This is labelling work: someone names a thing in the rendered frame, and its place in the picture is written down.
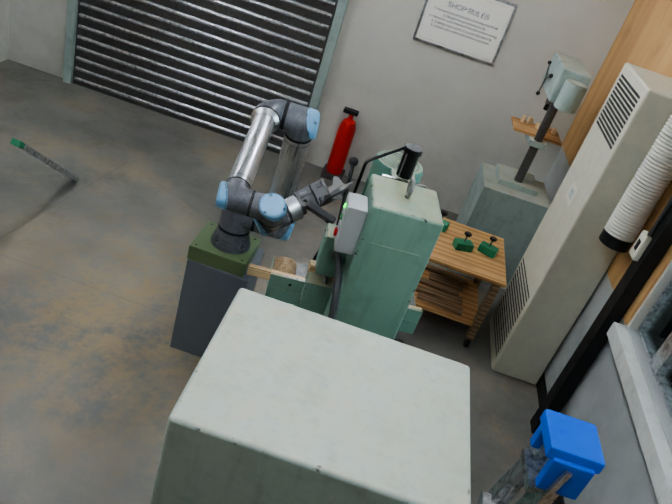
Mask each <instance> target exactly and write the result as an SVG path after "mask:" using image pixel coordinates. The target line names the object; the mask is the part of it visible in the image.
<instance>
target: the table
mask: <svg viewBox="0 0 672 504"><path fill-rule="evenodd" d="M308 272H309V267H308V264H304V263H300V262H297V266H296V273H295V275H297V276H301V277H305V278H306V276H307V274H308ZM268 282H269V280H268ZM268 282H267V287H266V292H265V296H267V297H270V298H273V299H276V300H279V301H282V302H285V303H289V304H293V305H297V306H299V300H300V295H301V293H297V292H293V291H289V290H285V289H281V288H277V287H273V286H269V285H268ZM409 305H412V306H416V305H415V297H414V295H413V297H412V299H411V302H410V304H409ZM417 324H418V323H416V322H413V321H409V320H405V319H403V320H402V322H401V324H400V327H399V329H398V331H402V332H406V333H410V334H413V332H414V330H415V328H416V326H417Z"/></svg>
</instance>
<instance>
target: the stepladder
mask: <svg viewBox="0 0 672 504"><path fill-rule="evenodd" d="M540 422H541V423H540V425H539V427H538V428H537V430H536V431H535V433H534V434H533V436H532V437H531V439H530V443H531V447H530V448H529V449H528V448H525V447H524V449H523V450H522V452H521V457H520V459H519V460H518V461H517V462H516V463H515V464H514V465H513V466H512V467H511V468H510V469H509V470H508V471H507V472H506V473H505V474H504V475H503V476H502V477H501V478H500V479H499V480H498V481H497V482H496V484H495V485H494V486H493V487H492V488H491V489H490V490H489V491H488V492H487V493H486V492H483V491H482V493H481V494H480V500H479V501H478V502H477V503H476V504H508V503H509V502H510V501H511V500H512V499H513V497H514V496H515V495H516V494H517V493H518V492H519V491H520V490H521V489H522V488H523V486H525V491H526V493H525V494H524V495H523V496H522V497H521V498H520V499H519V500H518V501H517V502H516V503H515V504H552V503H553V502H554V500H555V499H556V498H557V497H558V496H559V495H561V496H564V497H567V498H570V499H573V500H576V498H577V497H578V496H579V494H580V493H581V492H582V491H583V489H584V488H585V487H586V485H587V484H588V483H589V481H590V480H591V479H592V477H593V476H594V475H595V474H600V472H601V471H602V470H603V468H604V467H605V461H604V456H603V452H602V448H601V444H600V440H599V436H598V432H597V428H596V426H595V425H594V424H591V423H588V422H585V421H582V420H579V419H576V418H573V417H570V416H567V415H564V414H561V413H558V412H555V411H552V410H550V409H545V410H544V412H543V413H542V415H541V417H540Z"/></svg>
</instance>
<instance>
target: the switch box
mask: <svg viewBox="0 0 672 504"><path fill-rule="evenodd" d="M346 202H347V206H346V209H345V213H344V208H343V211H342V213H343V218H342V221H341V224H340V220H339V222H338V225H337V227H338V233H337V235H336V239H335V238H334V251H337V252H341V253H345V254H349V255H353V253H354V250H355V247H356V244H357V242H358V239H359V236H360V233H361V231H362V228H363V225H364V222H365V219H366V217H367V214H368V197H366V196H363V195H359V194H355V193H352V192H349V194H348V196H347V199H346ZM346 202H345V203H346Z"/></svg>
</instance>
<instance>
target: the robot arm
mask: <svg viewBox="0 0 672 504"><path fill-rule="evenodd" d="M250 121H251V126H250V128H249V131H248V133H247V135H246V137H245V140H244V142H243V144H242V147H241V149H240V151H239V154H238V156H237V158H236V161H235V163H234V165H233V168H232V170H231V172H230V174H229V177H228V179H227V180H226V181H221V182H220V185H219V189H218V193H217V197H216V206H217V207H218V208H221V209H222V211H221V216H220V220H219V224H218V226H217V228H216V229H215V231H214V232H213V233H212V235H211V243H212V245H213V246H214V247H215V248H217V249H218V250H220V251H222V252H225V253H229V254H243V253H246V252H247V251H249V249H250V245H251V241H250V235H249V233H250V231H252V232H255V233H258V234H261V235H262V236H269V237H272V238H275V239H278V240H284V241H287V240H288V239H289V238H290V235H291V233H292V231H293V228H294V225H295V222H296V221H299V220H301V219H303V218H304V215H305V214H307V210H309V211H310V212H312V213H313V214H315V215H316V216H318V217H319V218H321V219H322V220H324V221H325V222H326V223H327V224H328V223H331V224H334V222H335V221H336V217H334V215H332V214H330V213H328V212H327V211H325V210H324V209H322V208H321V207H322V206H325V205H327V204H329V203H332V202H334V201H336V200H338V199H340V198H343V195H344V192H343V191H345V190H347V189H349V188H351V186H352V184H353V183H354V182H353V181H352V182H349V183H347V184H344V183H343V182H342V181H341V180H340V178H339V177H337V176H335V177H334V178H333V185H332V186H328V188H327V186H326V184H325V182H324V180H323V178H322V179H320V180H318V181H316V182H313V183H311V184H310V185H309V186H307V187H305V188H302V189H300V190H298V191H296V190H297V186H298V183H299V179H300V176H301V173H302V169H303V166H304V162H305V159H306V156H307V152H308V149H309V145H310V142H311V140H314V139H316V136H317V132H318V127H319V121H320V113H319V111H318V110H315V109H312V108H311V107H306V106H303V105H300V104H297V103H293V102H290V101H288V100H283V99H273V100H268V101H265V102H262V103H260V104H259V105H257V106H256V107H255V108H254V109H253V111H252V113H251V116H250ZM277 129H281V130H284V138H283V142H282V146H281V150H280V154H279V158H278V162H277V166H276V170H275V174H274V178H273V182H272V186H271V190H270V193H268V194H264V193H261V192H258V191H255V190H251V187H252V184H253V182H254V179H255V176H256V174H257V171H258V169H259V166H260V163H261V161H262V158H263V156H264V153H265V150H266V148H267V145H268V142H269V140H270V137H271V135H272V133H273V132H275V131H276V130H277ZM335 189H336V190H335ZM341 192H343V193H341ZM340 193H341V194H340ZM304 202H306V203H304ZM306 209H307V210H306Z"/></svg>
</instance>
